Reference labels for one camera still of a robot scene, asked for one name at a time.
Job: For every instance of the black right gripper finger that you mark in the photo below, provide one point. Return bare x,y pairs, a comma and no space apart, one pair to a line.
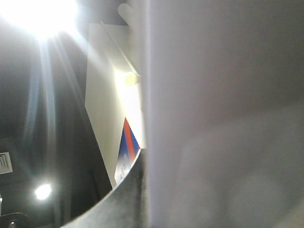
123,207

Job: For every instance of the white paper sheets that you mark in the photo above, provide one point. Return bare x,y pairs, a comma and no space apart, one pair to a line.
223,92

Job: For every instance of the blue orange poster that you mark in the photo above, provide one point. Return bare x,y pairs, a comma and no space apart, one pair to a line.
127,154

